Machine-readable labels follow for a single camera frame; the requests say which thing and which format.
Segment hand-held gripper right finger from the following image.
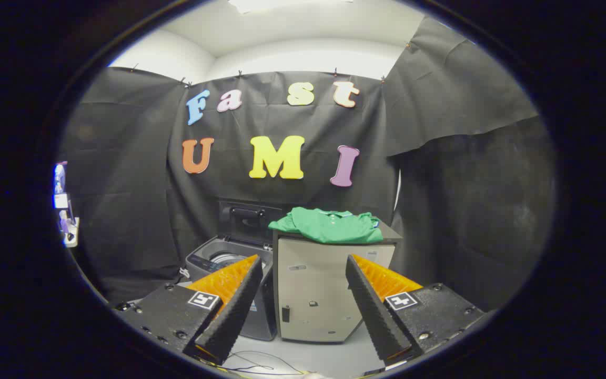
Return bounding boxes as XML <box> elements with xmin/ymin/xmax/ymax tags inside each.
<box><xmin>345</xmin><ymin>254</ymin><xmax>488</xmax><ymax>368</ymax></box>

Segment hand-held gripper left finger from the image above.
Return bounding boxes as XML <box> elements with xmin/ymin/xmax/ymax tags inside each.
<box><xmin>113</xmin><ymin>255</ymin><xmax>265</xmax><ymax>366</ymax></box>

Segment grey washing machine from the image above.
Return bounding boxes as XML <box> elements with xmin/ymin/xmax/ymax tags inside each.
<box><xmin>186</xmin><ymin>236</ymin><xmax>278</xmax><ymax>342</ymax></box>

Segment dark washing machine lid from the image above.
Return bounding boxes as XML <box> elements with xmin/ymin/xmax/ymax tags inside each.
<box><xmin>219</xmin><ymin>200</ymin><xmax>284</xmax><ymax>245</ymax></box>

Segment green polo shirt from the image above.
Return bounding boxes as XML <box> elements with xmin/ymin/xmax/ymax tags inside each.
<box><xmin>268</xmin><ymin>207</ymin><xmax>384</xmax><ymax>244</ymax></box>

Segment grey cabinet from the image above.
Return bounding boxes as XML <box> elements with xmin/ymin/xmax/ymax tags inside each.
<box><xmin>272</xmin><ymin>221</ymin><xmax>403</xmax><ymax>344</ymax></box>

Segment black backdrop cloth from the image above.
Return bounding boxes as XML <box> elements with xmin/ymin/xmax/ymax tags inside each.
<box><xmin>58</xmin><ymin>16</ymin><xmax>556</xmax><ymax>311</ymax></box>

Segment white and purple clutter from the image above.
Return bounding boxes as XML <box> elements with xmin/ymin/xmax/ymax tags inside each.
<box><xmin>53</xmin><ymin>161</ymin><xmax>80</xmax><ymax>248</ymax></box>

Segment ceiling light panel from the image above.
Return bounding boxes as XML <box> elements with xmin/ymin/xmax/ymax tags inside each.
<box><xmin>228</xmin><ymin>0</ymin><xmax>354</xmax><ymax>14</ymax></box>

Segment thin black floor cables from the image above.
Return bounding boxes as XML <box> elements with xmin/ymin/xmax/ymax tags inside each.
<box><xmin>224</xmin><ymin>350</ymin><xmax>304</xmax><ymax>375</ymax></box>

